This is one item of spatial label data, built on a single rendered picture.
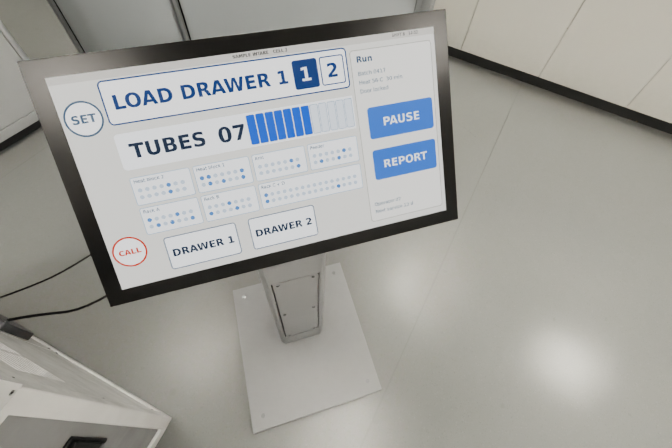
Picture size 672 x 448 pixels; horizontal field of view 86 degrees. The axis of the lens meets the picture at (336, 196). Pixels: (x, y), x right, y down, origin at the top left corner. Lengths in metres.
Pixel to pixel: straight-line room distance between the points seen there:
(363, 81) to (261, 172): 0.18
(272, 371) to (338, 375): 0.23
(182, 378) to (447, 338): 0.99
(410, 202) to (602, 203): 1.76
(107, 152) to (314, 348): 1.10
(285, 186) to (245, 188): 0.05
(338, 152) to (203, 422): 1.18
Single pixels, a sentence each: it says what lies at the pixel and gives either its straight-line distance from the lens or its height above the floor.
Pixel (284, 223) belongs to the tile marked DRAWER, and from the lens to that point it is 0.52.
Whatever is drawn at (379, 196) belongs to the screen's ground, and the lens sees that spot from 0.54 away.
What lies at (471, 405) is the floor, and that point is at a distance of 1.56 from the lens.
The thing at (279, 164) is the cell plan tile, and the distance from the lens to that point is 0.50.
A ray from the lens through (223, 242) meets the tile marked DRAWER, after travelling 0.52.
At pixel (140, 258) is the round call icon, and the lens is 0.54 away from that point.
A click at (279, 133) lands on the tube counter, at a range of 0.49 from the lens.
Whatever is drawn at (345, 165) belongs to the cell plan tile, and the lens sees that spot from 0.51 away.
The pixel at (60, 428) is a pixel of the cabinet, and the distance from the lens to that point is 0.99.
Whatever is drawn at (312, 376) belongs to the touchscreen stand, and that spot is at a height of 0.04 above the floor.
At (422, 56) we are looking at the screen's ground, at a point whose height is 1.16.
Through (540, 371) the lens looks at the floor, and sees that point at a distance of 1.69.
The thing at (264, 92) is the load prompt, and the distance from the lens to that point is 0.49.
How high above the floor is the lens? 1.45
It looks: 55 degrees down
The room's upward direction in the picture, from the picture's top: 4 degrees clockwise
